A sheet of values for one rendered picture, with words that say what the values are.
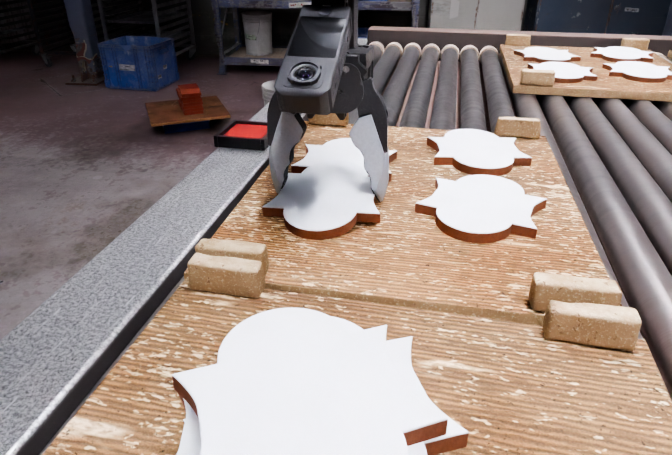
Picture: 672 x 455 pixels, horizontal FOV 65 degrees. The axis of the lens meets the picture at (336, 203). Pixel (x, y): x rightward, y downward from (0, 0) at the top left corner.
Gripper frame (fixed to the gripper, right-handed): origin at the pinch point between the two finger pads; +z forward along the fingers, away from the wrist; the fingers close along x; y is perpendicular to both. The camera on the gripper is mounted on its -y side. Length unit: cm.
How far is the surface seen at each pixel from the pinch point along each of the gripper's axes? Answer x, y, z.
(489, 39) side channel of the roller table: -23, 102, -3
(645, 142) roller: -40, 32, 2
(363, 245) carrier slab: -4.7, -6.7, 1.9
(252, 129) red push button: 16.3, 23.6, 1.0
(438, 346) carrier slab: -11.6, -18.8, 2.6
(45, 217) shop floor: 165, 145, 87
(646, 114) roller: -45, 48, 2
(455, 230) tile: -12.8, -4.0, 1.0
